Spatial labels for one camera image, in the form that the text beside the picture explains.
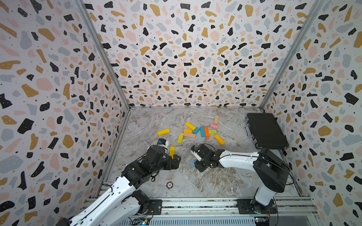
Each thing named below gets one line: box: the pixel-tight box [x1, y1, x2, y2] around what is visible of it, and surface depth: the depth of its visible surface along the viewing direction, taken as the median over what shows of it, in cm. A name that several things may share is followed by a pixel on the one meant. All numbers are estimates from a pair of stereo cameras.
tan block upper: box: [213, 115, 219, 125], surface depth 115 cm
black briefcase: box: [244, 113, 289, 150], surface depth 103 cm
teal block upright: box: [200, 126, 206, 138], surface depth 108 cm
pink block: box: [209, 123, 219, 130], surface depth 112 cm
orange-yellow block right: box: [213, 134, 226, 146], surface depth 102 cm
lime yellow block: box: [177, 132, 184, 145], surface depth 102 cm
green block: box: [208, 129, 217, 135], surface depth 108 cm
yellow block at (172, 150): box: [169, 145, 176, 160], surface depth 97 cm
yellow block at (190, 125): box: [184, 121, 197, 131], surface depth 112 cm
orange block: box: [204, 126, 210, 138], surface depth 108 cm
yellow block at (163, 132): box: [156, 128, 171, 137], surface depth 108 cm
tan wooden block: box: [183, 132, 197, 138], surface depth 106 cm
